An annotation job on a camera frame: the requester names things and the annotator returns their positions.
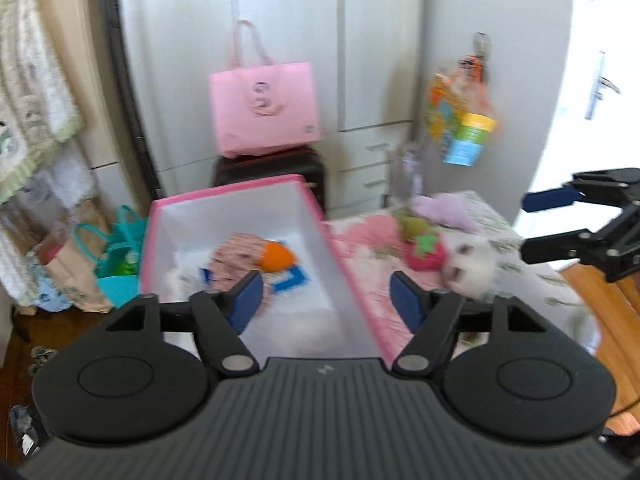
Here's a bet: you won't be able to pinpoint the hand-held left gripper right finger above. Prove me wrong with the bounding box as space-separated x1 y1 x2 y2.
390 271 549 376

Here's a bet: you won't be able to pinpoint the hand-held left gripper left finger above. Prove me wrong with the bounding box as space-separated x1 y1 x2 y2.
105 270 264 378

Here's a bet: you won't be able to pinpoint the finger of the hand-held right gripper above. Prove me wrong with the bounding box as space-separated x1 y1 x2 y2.
520 229 602 265
522 167 640 212

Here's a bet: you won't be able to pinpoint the floral fabric plush toy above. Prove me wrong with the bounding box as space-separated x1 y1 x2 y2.
206 232 282 311

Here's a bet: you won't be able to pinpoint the strawberry plush toy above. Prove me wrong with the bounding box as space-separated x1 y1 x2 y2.
404 234 448 272

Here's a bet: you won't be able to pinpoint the blue and white packet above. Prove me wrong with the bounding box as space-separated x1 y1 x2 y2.
200 264 314 297

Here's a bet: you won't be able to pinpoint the orange plush toy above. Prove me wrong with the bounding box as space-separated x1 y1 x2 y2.
261 241 298 274

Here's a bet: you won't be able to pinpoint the pink cardboard box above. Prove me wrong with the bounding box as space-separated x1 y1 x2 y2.
139 174 401 367

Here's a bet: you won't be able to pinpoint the panda plush toy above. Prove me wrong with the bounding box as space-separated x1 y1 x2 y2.
441 237 502 302

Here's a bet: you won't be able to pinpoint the green plush toy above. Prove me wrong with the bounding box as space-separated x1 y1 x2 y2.
397 211 439 241

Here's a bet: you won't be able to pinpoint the purple plush toy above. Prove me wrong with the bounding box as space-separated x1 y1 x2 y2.
410 193 482 234

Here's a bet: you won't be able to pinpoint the floral tablecloth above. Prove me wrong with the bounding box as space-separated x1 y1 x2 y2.
325 190 601 356

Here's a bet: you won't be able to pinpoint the colourful gift bag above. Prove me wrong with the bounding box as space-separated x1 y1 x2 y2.
427 71 501 167

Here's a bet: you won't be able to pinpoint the clear plastic bag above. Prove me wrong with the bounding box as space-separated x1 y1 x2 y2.
389 149 427 207

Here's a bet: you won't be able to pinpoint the black suitcase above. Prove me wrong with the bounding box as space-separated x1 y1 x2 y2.
212 145 329 213

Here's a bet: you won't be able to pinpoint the teal handbag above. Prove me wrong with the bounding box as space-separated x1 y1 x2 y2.
74 205 149 309

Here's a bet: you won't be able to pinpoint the brown paper bag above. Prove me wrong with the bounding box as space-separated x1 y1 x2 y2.
36 237 114 314

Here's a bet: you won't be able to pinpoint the pink tote bag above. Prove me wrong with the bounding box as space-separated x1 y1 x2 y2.
208 20 324 157

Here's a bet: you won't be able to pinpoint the blue printed bag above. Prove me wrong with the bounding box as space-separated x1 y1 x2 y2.
30 265 72 312

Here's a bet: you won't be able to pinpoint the pair of shoes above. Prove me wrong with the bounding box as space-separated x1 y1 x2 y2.
9 344 60 457

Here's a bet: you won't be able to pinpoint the white fleece pants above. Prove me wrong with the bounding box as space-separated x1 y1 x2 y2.
0 140 98 306

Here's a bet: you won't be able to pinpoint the grey wardrobe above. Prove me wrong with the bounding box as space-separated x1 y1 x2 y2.
102 0 427 206

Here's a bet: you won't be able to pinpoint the beige wooden wardrobe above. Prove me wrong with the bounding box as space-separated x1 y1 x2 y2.
30 0 151 216

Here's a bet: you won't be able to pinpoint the white green fleece jacket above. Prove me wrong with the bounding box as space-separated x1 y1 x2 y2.
0 0 84 202

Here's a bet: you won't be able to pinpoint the metal door handle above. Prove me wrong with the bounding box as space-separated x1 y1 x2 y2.
585 51 622 121

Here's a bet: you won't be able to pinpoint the black metal frame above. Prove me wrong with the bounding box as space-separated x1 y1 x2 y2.
97 0 166 201

